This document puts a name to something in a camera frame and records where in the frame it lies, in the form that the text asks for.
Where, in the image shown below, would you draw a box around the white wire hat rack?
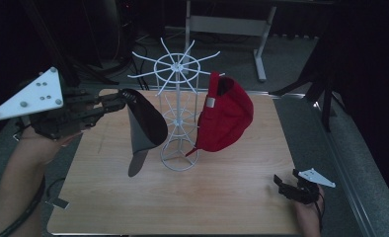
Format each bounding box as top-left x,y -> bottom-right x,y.
126,37 -> 226,173

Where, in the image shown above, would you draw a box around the small grey metal tab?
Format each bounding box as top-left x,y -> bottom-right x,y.
44,197 -> 70,210

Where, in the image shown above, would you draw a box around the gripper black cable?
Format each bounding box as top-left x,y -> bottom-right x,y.
314,193 -> 326,232
0,176 -> 47,237

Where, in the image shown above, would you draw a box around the red baseball cap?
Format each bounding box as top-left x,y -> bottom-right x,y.
185,71 -> 255,158

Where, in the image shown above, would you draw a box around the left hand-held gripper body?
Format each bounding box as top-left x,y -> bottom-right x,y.
0,66 -> 104,141

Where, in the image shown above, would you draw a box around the person's right hand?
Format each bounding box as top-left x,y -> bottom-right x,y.
293,185 -> 326,237

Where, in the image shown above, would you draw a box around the thin black floor cable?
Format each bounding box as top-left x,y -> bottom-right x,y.
45,177 -> 67,199

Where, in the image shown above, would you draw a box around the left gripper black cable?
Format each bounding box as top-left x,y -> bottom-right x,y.
0,176 -> 47,237

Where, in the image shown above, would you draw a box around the white metal desk frame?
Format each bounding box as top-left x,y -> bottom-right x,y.
182,0 -> 279,83

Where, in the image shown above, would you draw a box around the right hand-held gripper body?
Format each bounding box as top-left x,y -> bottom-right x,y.
288,168 -> 337,205

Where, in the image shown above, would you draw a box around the grey sun visor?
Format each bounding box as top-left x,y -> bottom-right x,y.
117,87 -> 169,156

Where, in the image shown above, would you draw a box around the person's left hand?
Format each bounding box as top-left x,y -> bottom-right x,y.
17,126 -> 86,166

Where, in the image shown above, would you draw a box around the black background cables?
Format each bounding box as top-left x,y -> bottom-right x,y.
117,29 -> 151,92

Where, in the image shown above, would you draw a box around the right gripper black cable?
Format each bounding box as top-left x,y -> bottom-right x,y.
314,193 -> 326,232

